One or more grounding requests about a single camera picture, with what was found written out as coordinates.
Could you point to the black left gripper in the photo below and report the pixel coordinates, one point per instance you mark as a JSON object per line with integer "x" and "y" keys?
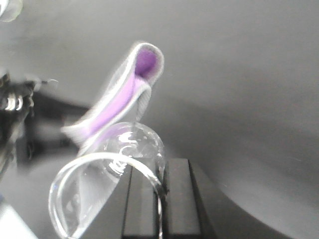
{"x": 30, "y": 119}

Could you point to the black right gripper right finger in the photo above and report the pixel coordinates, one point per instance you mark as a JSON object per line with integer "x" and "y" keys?
{"x": 183, "y": 217}

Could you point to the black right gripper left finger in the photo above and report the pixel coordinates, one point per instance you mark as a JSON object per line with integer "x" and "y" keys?
{"x": 140, "y": 217}

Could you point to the clear glass beaker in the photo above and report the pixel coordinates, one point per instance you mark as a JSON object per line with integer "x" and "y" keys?
{"x": 85, "y": 185}

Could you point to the gray purple cloth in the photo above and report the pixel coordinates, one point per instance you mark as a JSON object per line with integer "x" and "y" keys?
{"x": 131, "y": 84}

